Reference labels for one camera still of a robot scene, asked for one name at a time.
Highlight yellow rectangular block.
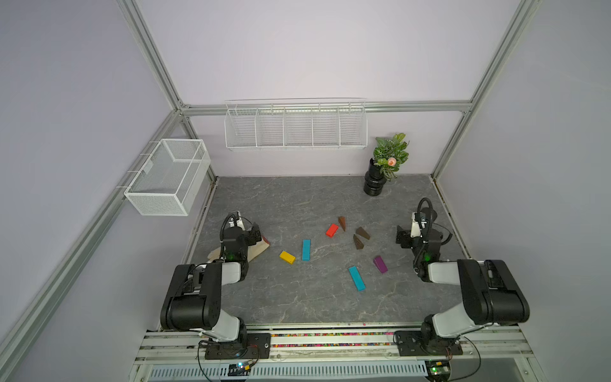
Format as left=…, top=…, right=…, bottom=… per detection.
left=279, top=251, right=296, bottom=264

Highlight dark wooden wedge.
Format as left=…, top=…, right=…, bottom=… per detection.
left=356, top=227, right=371, bottom=240
left=353, top=235, right=364, bottom=250

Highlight teal long block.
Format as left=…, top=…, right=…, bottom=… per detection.
left=348, top=267, right=366, bottom=291
left=302, top=240, right=311, bottom=262

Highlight reddish brown wooden wedge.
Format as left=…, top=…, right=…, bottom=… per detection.
left=338, top=216, right=347, bottom=232

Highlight red rectangular block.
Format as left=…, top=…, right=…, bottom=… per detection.
left=326, top=224, right=339, bottom=238

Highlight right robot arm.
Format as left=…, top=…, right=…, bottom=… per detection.
left=396, top=197, right=530, bottom=353

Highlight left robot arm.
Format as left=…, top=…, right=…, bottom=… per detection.
left=160, top=212, right=263, bottom=348

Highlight beige work glove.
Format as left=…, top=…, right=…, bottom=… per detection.
left=208, top=237, right=270, bottom=262

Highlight purple block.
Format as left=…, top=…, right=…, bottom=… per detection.
left=373, top=256, right=388, bottom=274

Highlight white mesh basket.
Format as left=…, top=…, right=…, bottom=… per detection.
left=124, top=138, right=211, bottom=216

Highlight potted plant black vase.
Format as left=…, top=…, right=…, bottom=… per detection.
left=364, top=133, right=409, bottom=197

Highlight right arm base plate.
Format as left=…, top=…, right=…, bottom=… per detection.
left=393, top=330, right=463, bottom=357

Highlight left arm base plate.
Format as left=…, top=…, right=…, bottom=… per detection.
left=204, top=333, right=271, bottom=360

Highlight white wire wall shelf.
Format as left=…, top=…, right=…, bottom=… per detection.
left=224, top=98, right=369, bottom=151

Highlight white vent rail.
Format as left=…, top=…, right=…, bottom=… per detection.
left=148, top=360, right=428, bottom=381

